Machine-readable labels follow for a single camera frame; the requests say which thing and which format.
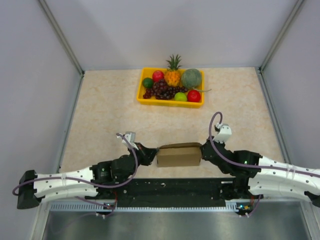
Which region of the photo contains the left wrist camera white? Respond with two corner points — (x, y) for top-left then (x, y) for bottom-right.
(121, 131), (138, 150)

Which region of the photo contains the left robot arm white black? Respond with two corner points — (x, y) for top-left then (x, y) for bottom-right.
(12, 142), (159, 210)

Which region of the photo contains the red apple at back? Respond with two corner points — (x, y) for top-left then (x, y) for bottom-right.
(152, 70), (165, 83)

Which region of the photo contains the purple grape bunch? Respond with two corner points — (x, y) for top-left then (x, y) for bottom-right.
(142, 79), (188, 100)

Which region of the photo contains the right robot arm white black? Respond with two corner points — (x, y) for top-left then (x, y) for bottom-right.
(200, 140), (320, 207)

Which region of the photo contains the red tomato fruit front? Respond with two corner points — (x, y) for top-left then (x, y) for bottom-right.
(187, 90), (202, 103)

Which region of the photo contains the green netted melon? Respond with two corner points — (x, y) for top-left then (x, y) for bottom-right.
(181, 68), (202, 89)

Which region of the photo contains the right aluminium frame post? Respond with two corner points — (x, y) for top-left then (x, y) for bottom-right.
(257, 0), (307, 75)

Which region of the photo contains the dark green lime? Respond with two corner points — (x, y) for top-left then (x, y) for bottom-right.
(142, 77), (154, 89)

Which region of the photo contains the light green apple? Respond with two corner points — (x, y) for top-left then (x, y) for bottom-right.
(174, 92), (188, 102)

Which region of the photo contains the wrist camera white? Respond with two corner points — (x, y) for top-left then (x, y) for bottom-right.
(121, 131), (138, 150)
(213, 123), (232, 144)

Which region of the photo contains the white cable duct strip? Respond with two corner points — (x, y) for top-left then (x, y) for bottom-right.
(50, 200), (244, 213)

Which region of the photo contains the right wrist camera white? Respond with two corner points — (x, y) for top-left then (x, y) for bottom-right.
(213, 123), (232, 144)

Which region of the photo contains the brown cardboard box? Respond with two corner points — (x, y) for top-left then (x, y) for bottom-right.
(156, 142), (202, 168)

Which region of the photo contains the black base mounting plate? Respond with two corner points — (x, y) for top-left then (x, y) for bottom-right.
(95, 177), (252, 208)

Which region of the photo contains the pineapple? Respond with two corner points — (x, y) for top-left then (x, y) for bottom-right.
(164, 54), (182, 87)

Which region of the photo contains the left aluminium frame post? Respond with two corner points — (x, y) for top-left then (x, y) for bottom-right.
(36, 0), (85, 77)

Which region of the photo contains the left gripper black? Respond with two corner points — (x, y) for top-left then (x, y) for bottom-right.
(128, 143), (159, 171)

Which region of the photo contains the aluminium frame post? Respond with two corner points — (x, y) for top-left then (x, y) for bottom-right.
(257, 0), (307, 75)
(36, 0), (85, 77)

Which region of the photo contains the yellow plastic tray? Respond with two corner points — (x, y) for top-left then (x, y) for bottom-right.
(136, 67), (205, 108)

